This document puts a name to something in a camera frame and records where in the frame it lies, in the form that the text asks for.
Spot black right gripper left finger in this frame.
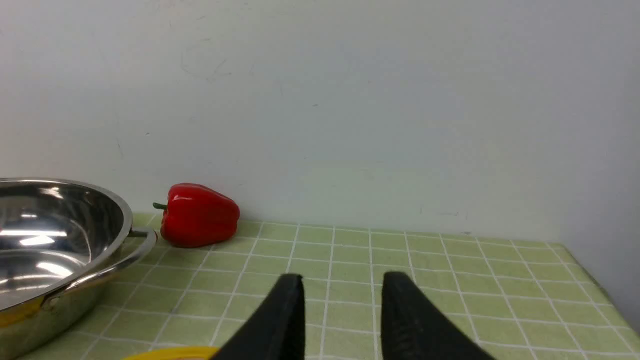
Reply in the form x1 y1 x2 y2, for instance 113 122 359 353
211 273 306 360

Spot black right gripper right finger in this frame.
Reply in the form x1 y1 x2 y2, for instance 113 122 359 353
381 271 494 360

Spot yellow woven steamer lid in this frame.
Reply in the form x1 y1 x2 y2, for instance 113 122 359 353
123 346 219 360

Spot stainless steel pot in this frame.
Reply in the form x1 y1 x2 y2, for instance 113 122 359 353
0 177 158 360

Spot green checkered tablecloth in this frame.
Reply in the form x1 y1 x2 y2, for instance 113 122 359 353
23 220 639 360

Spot red bell pepper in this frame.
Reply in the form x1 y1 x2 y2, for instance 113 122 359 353
152 183 240 249

